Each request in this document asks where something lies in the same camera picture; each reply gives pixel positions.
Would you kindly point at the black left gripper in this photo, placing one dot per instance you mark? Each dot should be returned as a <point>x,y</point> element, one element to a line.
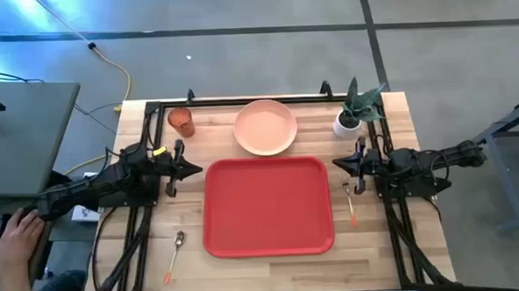
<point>172,167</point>

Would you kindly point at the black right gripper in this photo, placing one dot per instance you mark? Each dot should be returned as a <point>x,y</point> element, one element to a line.
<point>370,162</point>

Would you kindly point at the red translucent cup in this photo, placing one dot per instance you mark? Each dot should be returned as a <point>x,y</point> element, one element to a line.
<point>181,121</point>

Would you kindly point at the red plastic tray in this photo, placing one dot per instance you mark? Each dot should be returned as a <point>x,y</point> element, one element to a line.
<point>266,206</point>

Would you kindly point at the peach round plate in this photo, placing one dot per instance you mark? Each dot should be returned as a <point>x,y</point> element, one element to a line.
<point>265,127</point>

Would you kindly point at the person's forearm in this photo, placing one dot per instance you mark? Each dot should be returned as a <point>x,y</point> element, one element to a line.
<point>13,285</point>

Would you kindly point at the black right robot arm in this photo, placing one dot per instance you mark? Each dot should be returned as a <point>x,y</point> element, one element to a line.
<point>435,159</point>

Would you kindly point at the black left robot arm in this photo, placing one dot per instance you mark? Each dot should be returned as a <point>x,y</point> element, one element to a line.
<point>90,188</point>

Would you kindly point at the green plant in white pot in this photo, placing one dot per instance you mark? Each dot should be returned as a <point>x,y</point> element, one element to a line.
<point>348,123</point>

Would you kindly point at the white box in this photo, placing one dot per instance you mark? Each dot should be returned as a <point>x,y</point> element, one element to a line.
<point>84,213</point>

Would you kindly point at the black desk support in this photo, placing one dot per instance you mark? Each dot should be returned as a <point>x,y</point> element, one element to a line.
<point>61,178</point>

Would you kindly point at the dark grey desk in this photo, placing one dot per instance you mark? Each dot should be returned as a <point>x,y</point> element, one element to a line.
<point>48,233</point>

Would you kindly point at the grey desk top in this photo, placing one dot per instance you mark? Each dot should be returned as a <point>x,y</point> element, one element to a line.
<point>26,138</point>

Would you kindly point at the person's leg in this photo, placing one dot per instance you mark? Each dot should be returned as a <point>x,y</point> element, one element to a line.
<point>61,285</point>

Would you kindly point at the person's hand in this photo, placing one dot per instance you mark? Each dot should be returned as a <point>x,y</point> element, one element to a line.
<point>18,239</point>

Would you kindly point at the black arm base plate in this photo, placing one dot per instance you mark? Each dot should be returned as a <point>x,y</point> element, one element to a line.
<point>419,191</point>
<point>126,200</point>

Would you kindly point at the black frame clamp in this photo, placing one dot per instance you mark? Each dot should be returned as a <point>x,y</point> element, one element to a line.
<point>190,96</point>
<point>326,89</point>

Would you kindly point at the black aluminium table frame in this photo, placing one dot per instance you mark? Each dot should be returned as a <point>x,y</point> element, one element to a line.
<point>262,101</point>

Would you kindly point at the grey metal table frame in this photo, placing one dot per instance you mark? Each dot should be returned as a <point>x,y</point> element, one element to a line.
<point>504,165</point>

